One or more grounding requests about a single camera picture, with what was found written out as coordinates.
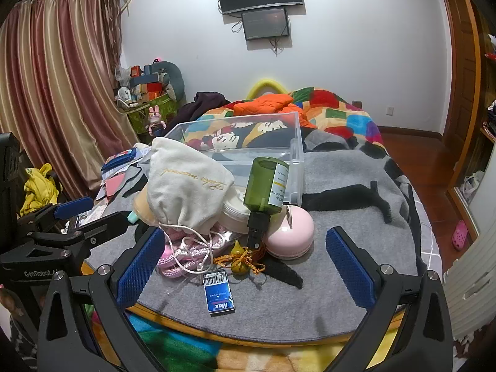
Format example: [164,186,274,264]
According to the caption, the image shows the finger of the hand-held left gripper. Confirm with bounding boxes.
[15,197,94,237]
[33,212,129,257]

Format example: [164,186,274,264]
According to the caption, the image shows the green glass pump bottle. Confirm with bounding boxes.
[243,157,290,258]

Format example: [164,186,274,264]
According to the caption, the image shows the white ribbed panel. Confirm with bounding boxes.
[442,217,496,342]

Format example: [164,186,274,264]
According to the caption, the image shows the pink knit bag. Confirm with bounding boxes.
[155,223,233,280]

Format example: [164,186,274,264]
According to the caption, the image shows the pink bunny toy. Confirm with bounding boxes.
[146,105,166,137]

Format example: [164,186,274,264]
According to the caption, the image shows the yellow cloth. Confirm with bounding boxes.
[20,163,63,215]

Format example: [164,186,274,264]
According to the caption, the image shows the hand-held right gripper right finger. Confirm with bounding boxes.
[325,226,454,372]

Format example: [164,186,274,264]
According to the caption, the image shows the dark purple clothing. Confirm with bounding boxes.
[170,92,232,128]

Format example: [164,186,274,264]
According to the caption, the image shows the beige plastic jar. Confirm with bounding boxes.
[133,186,163,225]

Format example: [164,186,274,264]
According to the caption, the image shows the pink clog shoe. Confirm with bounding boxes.
[451,219,468,251]

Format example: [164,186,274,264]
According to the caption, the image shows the yellow gourd charm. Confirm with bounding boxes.
[212,240,267,277]

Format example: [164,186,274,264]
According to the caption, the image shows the small black monitor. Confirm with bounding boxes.
[241,7,290,41]

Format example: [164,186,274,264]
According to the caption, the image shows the small blue box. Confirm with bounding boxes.
[203,270,237,317]

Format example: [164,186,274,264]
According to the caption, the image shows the small white fan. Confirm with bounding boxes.
[116,87,134,109]

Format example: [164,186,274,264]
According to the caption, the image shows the green box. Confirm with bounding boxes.
[126,93,179,134]

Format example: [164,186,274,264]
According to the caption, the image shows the grey neck pillow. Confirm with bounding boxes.
[153,61,187,101]

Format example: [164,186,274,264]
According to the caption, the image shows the pink card holder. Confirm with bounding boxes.
[104,172,126,198]

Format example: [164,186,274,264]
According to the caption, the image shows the stack of coloured boxes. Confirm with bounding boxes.
[130,65,163,101]

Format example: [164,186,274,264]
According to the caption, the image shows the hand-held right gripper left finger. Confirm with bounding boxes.
[37,227,167,372]

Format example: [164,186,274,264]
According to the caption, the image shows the brown patterned curtain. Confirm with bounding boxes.
[100,0,125,74]

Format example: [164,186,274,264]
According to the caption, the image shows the blue wallet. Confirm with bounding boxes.
[101,148,140,171]

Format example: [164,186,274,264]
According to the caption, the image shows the pile of papers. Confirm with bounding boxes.
[93,170,117,221]

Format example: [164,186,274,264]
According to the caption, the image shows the striped satin curtain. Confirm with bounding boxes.
[0,0,140,202]

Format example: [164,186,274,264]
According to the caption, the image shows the clear plastic storage box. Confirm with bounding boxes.
[139,111,305,207]

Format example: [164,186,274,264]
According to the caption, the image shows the colourful checked blanket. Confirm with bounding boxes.
[81,87,411,372]

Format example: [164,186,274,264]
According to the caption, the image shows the yellow foam arch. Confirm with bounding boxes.
[247,78,289,99]

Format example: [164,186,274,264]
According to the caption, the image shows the white round jar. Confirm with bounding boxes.
[222,196,252,234]

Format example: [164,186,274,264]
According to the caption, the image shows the white bag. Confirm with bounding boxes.
[461,170,485,206]

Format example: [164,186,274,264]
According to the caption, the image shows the white drawstring pouch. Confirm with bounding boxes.
[146,137,236,230]

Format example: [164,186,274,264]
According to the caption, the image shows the pink round device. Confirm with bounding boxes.
[265,205,315,258]

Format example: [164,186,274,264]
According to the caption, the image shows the orange puffer jacket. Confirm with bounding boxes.
[230,94,314,128]

